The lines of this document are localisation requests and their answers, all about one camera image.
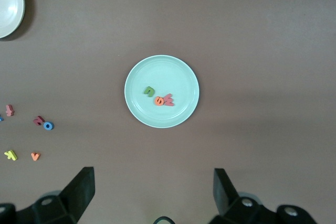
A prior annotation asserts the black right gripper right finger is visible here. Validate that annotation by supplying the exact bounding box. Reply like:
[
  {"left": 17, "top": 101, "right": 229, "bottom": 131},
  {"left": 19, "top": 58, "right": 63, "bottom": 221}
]
[{"left": 209, "top": 168, "right": 316, "bottom": 224}]

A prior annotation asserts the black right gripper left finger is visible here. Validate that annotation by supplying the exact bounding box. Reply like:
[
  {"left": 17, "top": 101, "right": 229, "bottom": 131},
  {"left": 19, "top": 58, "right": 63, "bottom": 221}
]
[{"left": 0, "top": 166, "right": 95, "bottom": 224}]

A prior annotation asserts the red letter w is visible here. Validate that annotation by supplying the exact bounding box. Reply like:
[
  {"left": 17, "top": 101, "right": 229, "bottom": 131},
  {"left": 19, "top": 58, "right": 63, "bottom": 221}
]
[{"left": 163, "top": 93, "right": 175, "bottom": 107}]

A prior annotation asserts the yellow letter k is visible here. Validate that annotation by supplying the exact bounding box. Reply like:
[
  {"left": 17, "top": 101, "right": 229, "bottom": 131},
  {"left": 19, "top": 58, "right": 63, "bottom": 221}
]
[{"left": 4, "top": 150, "right": 18, "bottom": 161}]

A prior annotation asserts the green plate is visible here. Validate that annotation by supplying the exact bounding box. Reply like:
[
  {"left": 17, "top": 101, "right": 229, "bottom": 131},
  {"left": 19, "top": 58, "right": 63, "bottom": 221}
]
[{"left": 124, "top": 55, "right": 200, "bottom": 129}]

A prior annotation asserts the brown table cover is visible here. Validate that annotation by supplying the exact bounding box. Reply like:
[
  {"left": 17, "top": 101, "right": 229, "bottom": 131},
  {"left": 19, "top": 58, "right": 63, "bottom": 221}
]
[{"left": 0, "top": 0, "right": 336, "bottom": 224}]

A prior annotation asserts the beige plate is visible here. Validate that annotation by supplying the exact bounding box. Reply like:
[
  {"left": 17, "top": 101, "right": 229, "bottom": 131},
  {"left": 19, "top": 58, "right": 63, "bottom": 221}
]
[{"left": 0, "top": 0, "right": 26, "bottom": 39}]

